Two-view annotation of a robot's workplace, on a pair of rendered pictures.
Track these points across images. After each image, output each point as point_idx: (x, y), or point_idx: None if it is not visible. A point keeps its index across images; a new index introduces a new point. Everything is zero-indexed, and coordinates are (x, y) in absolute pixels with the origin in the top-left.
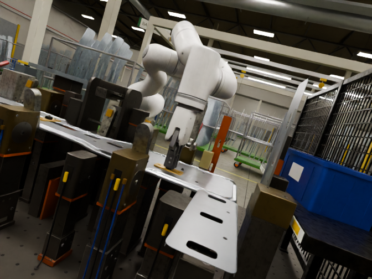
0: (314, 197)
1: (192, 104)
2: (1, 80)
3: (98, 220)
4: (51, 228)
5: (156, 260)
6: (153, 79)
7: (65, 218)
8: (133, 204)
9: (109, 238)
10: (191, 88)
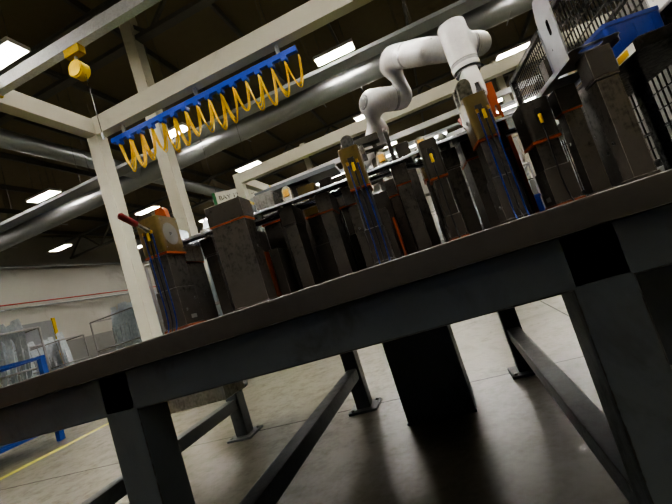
0: (615, 54)
1: (473, 60)
2: (258, 208)
3: (487, 154)
4: (448, 205)
5: (550, 148)
6: (379, 128)
7: (451, 194)
8: (480, 177)
9: (505, 159)
10: (464, 50)
